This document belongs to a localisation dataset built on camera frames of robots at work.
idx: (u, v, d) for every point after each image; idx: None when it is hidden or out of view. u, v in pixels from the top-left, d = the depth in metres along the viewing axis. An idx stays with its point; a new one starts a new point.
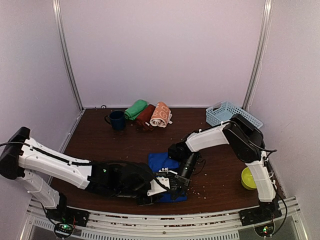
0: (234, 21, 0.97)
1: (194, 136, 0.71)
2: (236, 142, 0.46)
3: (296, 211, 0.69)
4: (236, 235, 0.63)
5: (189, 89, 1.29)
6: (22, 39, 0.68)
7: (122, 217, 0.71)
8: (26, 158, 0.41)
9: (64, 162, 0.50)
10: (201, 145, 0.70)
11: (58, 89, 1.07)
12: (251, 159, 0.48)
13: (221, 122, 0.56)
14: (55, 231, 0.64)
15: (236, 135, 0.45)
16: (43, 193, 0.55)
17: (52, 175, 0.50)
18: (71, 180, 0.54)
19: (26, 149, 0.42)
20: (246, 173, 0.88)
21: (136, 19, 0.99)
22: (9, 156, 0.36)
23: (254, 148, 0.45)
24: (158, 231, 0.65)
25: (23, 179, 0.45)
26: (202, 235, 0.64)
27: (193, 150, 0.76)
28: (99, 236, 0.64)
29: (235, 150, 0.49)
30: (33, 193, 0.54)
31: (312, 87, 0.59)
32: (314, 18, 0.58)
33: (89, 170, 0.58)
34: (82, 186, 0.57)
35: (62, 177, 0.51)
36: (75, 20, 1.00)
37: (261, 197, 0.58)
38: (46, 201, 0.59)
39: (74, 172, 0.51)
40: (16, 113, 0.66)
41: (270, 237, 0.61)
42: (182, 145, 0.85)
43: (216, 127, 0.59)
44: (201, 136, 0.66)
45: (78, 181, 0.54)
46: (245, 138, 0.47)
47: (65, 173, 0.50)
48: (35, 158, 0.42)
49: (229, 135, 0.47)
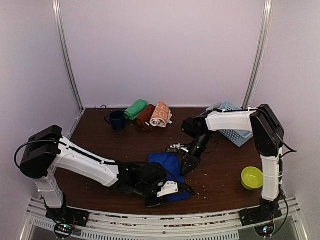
0: (235, 21, 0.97)
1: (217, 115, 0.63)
2: (258, 131, 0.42)
3: (296, 211, 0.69)
4: (236, 235, 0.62)
5: (189, 89, 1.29)
6: (22, 39, 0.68)
7: (122, 217, 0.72)
8: (64, 156, 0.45)
9: (97, 162, 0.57)
10: (222, 126, 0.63)
11: (58, 89, 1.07)
12: (268, 153, 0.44)
13: (249, 107, 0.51)
14: (55, 231, 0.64)
15: (263, 125, 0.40)
16: (53, 193, 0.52)
17: (83, 174, 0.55)
18: (98, 178, 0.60)
19: (63, 147, 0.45)
20: (246, 173, 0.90)
21: (136, 18, 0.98)
22: (46, 154, 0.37)
23: (275, 143, 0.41)
24: (158, 231, 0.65)
25: (45, 178, 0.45)
26: (202, 235, 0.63)
27: (211, 129, 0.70)
28: (99, 236, 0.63)
29: (255, 141, 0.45)
30: (43, 192, 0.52)
31: (312, 87, 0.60)
32: (314, 18, 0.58)
33: (116, 169, 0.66)
34: (108, 184, 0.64)
35: (93, 176, 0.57)
36: (75, 20, 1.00)
37: (264, 194, 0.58)
38: (54, 200, 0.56)
39: (105, 170, 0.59)
40: (16, 113, 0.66)
41: (270, 237, 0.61)
42: (200, 121, 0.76)
43: (243, 112, 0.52)
44: (224, 116, 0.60)
45: (106, 179, 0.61)
46: (270, 130, 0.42)
47: (97, 171, 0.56)
48: (72, 157, 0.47)
49: (254, 122, 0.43)
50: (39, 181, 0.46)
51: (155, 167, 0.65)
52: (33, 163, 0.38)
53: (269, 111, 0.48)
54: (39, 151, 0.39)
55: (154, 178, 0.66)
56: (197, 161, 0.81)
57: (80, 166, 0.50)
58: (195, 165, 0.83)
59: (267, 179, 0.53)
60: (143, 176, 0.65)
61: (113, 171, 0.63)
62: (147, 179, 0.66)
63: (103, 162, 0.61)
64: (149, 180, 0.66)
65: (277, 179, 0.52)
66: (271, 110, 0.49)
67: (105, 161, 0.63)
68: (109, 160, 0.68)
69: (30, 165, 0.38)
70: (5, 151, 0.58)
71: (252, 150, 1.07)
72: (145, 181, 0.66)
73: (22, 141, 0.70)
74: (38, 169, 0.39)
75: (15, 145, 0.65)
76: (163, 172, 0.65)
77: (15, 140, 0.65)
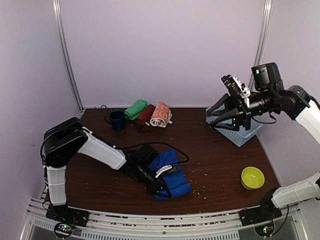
0: (235, 21, 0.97)
1: (298, 114, 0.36)
2: None
3: (296, 211, 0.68)
4: (236, 235, 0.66)
5: (190, 89, 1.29)
6: (22, 39, 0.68)
7: (122, 217, 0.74)
8: (90, 141, 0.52)
9: (111, 146, 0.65)
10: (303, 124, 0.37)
11: (58, 89, 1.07)
12: None
13: None
14: (55, 231, 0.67)
15: None
16: (62, 186, 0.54)
17: (99, 158, 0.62)
18: (111, 162, 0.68)
19: (88, 134, 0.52)
20: (246, 173, 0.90)
21: (136, 18, 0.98)
22: (83, 137, 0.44)
23: None
24: (158, 231, 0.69)
25: (59, 168, 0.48)
26: (202, 235, 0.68)
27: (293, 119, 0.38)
28: (99, 236, 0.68)
29: None
30: (51, 187, 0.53)
31: (313, 87, 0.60)
32: (314, 18, 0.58)
33: (121, 151, 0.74)
34: (117, 166, 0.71)
35: (107, 159, 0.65)
36: (75, 20, 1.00)
37: (274, 199, 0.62)
38: (59, 196, 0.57)
39: (118, 153, 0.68)
40: (16, 113, 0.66)
41: (270, 236, 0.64)
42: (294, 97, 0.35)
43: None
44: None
45: (117, 161, 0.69)
46: None
47: (111, 155, 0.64)
48: (96, 142, 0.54)
49: None
50: (53, 171, 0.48)
51: (150, 149, 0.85)
52: (61, 149, 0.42)
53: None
54: (64, 138, 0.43)
55: (150, 157, 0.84)
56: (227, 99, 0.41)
57: (101, 149, 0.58)
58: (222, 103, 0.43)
59: (293, 198, 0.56)
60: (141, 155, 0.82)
61: (122, 154, 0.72)
62: (144, 157, 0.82)
63: (115, 146, 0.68)
64: (146, 159, 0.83)
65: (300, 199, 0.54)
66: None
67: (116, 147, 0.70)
68: None
69: (58, 152, 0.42)
70: (4, 151, 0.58)
71: (252, 150, 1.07)
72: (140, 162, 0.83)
73: (22, 141, 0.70)
74: (66, 154, 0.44)
75: (15, 145, 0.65)
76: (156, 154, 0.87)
77: (15, 140, 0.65)
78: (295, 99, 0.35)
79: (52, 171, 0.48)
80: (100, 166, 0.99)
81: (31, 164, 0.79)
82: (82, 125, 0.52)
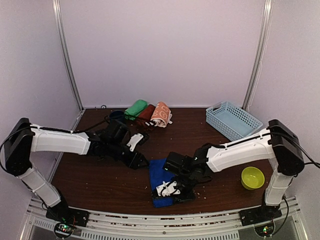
0: (235, 21, 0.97)
1: (212, 168, 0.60)
2: (286, 158, 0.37)
3: (296, 211, 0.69)
4: (236, 235, 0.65)
5: (190, 89, 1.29)
6: (22, 40, 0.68)
7: (122, 217, 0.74)
8: (40, 135, 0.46)
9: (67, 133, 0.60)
10: (230, 163, 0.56)
11: (58, 90, 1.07)
12: (289, 170, 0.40)
13: (261, 135, 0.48)
14: (55, 231, 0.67)
15: (292, 152, 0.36)
16: (46, 185, 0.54)
17: (62, 149, 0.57)
18: (77, 149, 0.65)
19: (36, 130, 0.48)
20: (246, 173, 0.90)
21: (137, 18, 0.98)
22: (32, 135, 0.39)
23: (302, 160, 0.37)
24: (158, 231, 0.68)
25: (31, 171, 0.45)
26: (202, 235, 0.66)
27: (218, 169, 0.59)
28: (99, 236, 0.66)
29: (280, 166, 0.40)
30: (37, 191, 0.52)
31: (312, 88, 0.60)
32: (314, 19, 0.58)
33: (84, 134, 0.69)
34: (85, 151, 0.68)
35: (71, 147, 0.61)
36: (75, 20, 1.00)
37: (268, 201, 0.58)
38: (49, 196, 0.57)
39: (77, 138, 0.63)
40: (16, 114, 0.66)
41: (270, 236, 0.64)
42: (200, 167, 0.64)
43: (253, 141, 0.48)
44: (232, 154, 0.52)
45: (82, 145, 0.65)
46: (295, 150, 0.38)
47: (72, 141, 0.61)
48: (46, 134, 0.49)
49: (282, 153, 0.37)
50: (25, 179, 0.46)
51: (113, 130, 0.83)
52: (17, 154, 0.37)
53: (282, 127, 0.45)
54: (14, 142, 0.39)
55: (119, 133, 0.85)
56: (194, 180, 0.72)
57: (58, 140, 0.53)
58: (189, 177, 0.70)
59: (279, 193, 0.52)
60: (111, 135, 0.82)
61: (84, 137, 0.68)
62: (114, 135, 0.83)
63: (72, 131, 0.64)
64: (116, 137, 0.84)
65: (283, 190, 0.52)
66: (282, 125, 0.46)
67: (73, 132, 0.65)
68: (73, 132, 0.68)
69: (15, 158, 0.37)
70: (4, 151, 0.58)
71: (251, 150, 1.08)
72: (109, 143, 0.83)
73: None
74: (25, 158, 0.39)
75: None
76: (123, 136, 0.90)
77: None
78: (199, 170, 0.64)
79: (24, 179, 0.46)
80: (100, 166, 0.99)
81: None
82: (29, 124, 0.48)
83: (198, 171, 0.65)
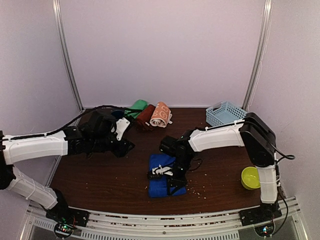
0: (235, 21, 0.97)
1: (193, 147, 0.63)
2: (254, 148, 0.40)
3: (296, 211, 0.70)
4: (236, 235, 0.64)
5: (190, 89, 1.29)
6: (22, 40, 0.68)
7: (122, 217, 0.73)
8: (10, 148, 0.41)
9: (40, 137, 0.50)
10: (207, 144, 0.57)
11: (58, 90, 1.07)
12: (257, 160, 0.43)
13: (235, 122, 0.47)
14: (55, 231, 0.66)
15: (258, 142, 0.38)
16: (39, 191, 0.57)
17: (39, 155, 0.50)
18: (57, 151, 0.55)
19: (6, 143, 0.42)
20: (246, 174, 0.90)
21: (136, 18, 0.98)
22: None
23: (270, 152, 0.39)
24: (158, 231, 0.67)
25: (15, 181, 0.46)
26: (202, 235, 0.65)
27: (198, 149, 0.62)
28: (99, 236, 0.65)
29: (250, 155, 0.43)
30: (31, 196, 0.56)
31: (312, 87, 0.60)
32: (314, 19, 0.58)
33: (63, 133, 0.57)
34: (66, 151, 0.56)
35: (48, 151, 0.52)
36: (75, 20, 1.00)
37: (263, 198, 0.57)
38: (44, 199, 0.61)
39: (52, 139, 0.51)
40: (16, 114, 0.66)
41: (270, 237, 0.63)
42: (183, 144, 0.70)
43: (228, 127, 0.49)
44: (208, 136, 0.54)
45: (60, 148, 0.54)
46: (263, 142, 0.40)
47: (49, 146, 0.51)
48: (18, 144, 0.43)
49: (250, 142, 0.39)
50: (15, 189, 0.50)
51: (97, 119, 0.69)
52: None
53: (256, 119, 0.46)
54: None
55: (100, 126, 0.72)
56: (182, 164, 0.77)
57: (31, 148, 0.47)
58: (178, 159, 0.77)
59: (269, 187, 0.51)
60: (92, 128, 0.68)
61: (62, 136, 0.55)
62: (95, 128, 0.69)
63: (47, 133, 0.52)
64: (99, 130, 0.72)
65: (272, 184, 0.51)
66: (258, 118, 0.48)
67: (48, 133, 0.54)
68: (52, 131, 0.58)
69: None
70: None
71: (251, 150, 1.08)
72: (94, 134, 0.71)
73: None
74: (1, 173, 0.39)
75: None
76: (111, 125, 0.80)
77: None
78: (182, 146, 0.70)
79: (15, 189, 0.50)
80: (100, 166, 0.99)
81: (31, 165, 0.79)
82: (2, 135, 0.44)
83: (181, 148, 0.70)
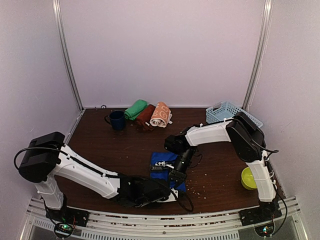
0: (235, 20, 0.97)
1: (190, 141, 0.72)
2: (239, 143, 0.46)
3: (296, 211, 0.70)
4: (236, 235, 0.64)
5: (190, 90, 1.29)
6: (22, 40, 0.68)
7: (122, 217, 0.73)
8: (64, 166, 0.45)
9: (98, 174, 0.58)
10: (201, 139, 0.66)
11: (58, 90, 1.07)
12: (243, 155, 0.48)
13: (224, 119, 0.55)
14: (55, 231, 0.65)
15: (241, 137, 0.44)
16: (54, 196, 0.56)
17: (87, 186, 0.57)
18: (102, 192, 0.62)
19: (63, 157, 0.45)
20: (246, 173, 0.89)
21: (136, 19, 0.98)
22: (44, 163, 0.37)
23: (254, 148, 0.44)
24: (158, 231, 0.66)
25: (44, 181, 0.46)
26: (202, 235, 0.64)
27: (193, 143, 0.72)
28: (99, 236, 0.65)
29: (236, 150, 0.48)
30: (44, 195, 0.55)
31: (312, 87, 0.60)
32: (314, 18, 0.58)
33: (118, 182, 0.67)
34: (108, 196, 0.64)
35: (94, 188, 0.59)
36: (75, 20, 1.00)
37: (261, 196, 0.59)
38: (54, 203, 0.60)
39: (106, 184, 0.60)
40: (16, 114, 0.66)
41: (270, 237, 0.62)
42: (180, 138, 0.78)
43: (218, 124, 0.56)
44: (202, 132, 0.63)
45: (107, 192, 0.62)
46: (248, 138, 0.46)
47: (100, 185, 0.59)
48: (72, 168, 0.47)
49: (235, 137, 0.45)
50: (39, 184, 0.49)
51: (157, 183, 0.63)
52: (33, 170, 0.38)
53: (245, 118, 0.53)
54: (39, 156, 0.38)
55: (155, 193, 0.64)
56: (182, 160, 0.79)
57: (81, 176, 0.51)
58: (181, 155, 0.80)
59: (264, 183, 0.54)
60: (144, 191, 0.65)
61: (113, 184, 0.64)
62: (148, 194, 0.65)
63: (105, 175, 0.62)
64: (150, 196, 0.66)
65: (267, 181, 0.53)
66: (246, 116, 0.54)
67: (106, 174, 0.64)
68: (111, 173, 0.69)
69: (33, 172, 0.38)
70: (4, 151, 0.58)
71: None
72: (146, 196, 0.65)
73: (22, 141, 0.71)
74: (37, 174, 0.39)
75: (15, 146, 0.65)
76: (167, 189, 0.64)
77: (14, 141, 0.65)
78: (180, 140, 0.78)
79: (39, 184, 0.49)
80: (100, 166, 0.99)
81: None
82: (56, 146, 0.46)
83: (179, 142, 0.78)
